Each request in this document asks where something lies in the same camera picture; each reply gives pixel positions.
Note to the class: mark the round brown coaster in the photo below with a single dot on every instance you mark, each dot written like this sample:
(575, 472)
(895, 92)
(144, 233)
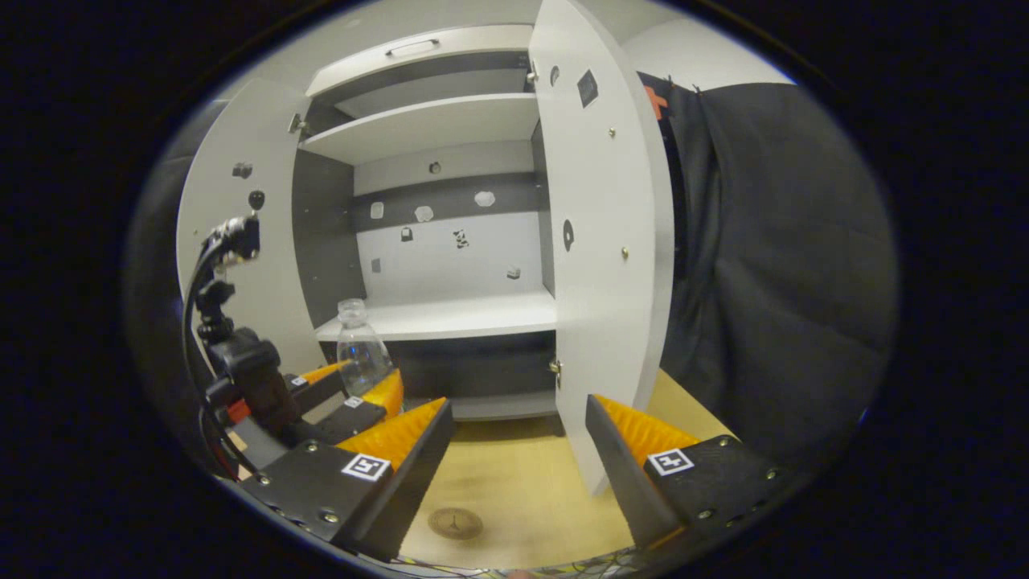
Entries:
(455, 523)

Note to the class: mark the clear plastic bottle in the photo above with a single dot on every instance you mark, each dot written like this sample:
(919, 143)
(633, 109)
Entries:
(362, 350)

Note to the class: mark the white cabinet door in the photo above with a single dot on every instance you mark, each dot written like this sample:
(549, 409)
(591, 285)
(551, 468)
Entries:
(269, 281)
(603, 281)

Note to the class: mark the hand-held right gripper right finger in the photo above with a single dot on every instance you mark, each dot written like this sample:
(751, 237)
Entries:
(623, 474)

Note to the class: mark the white cabinet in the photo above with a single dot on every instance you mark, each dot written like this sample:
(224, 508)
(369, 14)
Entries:
(450, 318)

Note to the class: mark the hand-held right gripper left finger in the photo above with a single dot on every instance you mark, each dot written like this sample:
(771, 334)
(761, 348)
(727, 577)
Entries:
(418, 474)

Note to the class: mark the white cabinet drawer front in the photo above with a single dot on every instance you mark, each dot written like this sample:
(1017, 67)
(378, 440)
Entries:
(466, 56)

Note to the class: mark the white cabinet shelf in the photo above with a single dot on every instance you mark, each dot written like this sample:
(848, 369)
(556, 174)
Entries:
(426, 125)

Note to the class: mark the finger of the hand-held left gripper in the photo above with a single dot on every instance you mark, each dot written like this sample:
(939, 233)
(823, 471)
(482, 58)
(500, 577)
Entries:
(346, 420)
(313, 390)

